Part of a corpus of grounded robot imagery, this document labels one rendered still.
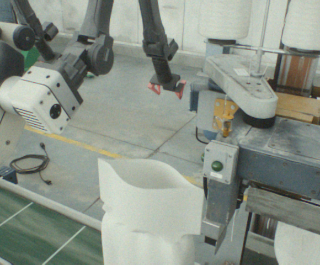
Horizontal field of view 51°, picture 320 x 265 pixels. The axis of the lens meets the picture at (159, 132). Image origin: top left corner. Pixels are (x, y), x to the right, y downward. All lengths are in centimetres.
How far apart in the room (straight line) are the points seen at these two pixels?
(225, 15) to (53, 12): 754
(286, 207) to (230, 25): 58
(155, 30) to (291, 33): 41
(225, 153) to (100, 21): 45
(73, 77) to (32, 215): 148
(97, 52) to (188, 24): 573
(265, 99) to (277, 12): 513
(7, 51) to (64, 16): 739
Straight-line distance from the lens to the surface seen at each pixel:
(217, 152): 84
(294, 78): 130
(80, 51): 86
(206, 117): 132
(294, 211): 112
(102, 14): 90
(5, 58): 88
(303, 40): 105
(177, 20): 663
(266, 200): 112
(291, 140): 93
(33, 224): 213
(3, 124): 90
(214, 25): 109
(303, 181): 88
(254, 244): 154
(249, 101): 96
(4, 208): 230
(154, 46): 117
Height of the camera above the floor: 173
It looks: 27 degrees down
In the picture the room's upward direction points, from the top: 2 degrees clockwise
